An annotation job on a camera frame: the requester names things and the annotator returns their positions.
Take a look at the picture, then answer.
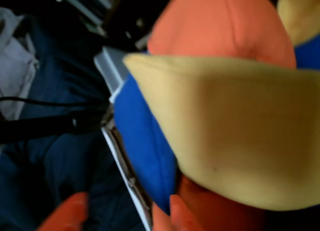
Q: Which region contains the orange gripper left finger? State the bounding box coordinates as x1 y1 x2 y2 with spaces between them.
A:
37 191 90 231

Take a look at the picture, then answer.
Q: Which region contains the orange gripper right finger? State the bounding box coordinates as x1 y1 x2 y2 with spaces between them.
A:
169 194 204 231

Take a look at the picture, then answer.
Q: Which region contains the blue bean bag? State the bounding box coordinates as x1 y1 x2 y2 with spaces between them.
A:
112 72 178 216
293 36 320 71

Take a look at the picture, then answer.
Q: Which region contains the red bean bag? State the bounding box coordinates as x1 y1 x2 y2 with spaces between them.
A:
151 174 267 231

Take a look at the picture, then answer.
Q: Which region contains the brown cardboard box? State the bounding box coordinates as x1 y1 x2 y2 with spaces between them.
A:
99 120 154 231

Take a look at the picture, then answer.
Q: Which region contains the yellow bean bag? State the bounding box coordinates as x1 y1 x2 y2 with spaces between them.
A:
276 0 320 47
123 53 320 213

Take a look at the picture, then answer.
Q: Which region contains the orange bean bag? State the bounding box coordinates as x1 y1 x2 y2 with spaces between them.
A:
147 0 298 70

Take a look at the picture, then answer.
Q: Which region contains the dark blue cloth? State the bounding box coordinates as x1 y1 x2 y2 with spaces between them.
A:
0 15 141 231

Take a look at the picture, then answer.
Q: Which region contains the white cloth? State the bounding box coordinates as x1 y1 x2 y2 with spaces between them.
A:
0 7 40 121

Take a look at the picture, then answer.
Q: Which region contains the grey slatted rack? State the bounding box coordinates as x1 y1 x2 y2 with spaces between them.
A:
46 0 114 38

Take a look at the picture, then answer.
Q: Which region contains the thin black cable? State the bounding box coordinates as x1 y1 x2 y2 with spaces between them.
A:
0 96 109 108

